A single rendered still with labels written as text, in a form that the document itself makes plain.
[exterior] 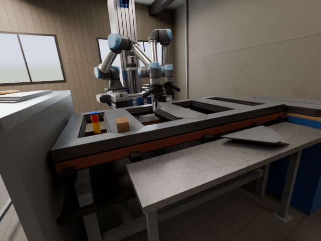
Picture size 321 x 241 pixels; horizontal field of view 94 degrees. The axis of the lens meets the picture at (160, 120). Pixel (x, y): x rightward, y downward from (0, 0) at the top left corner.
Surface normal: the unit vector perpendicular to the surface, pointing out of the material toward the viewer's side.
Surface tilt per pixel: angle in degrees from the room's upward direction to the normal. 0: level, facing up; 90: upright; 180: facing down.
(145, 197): 0
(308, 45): 90
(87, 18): 90
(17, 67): 90
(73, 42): 90
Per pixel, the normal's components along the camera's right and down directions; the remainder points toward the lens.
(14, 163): 0.40, 0.24
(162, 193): -0.06, -0.96
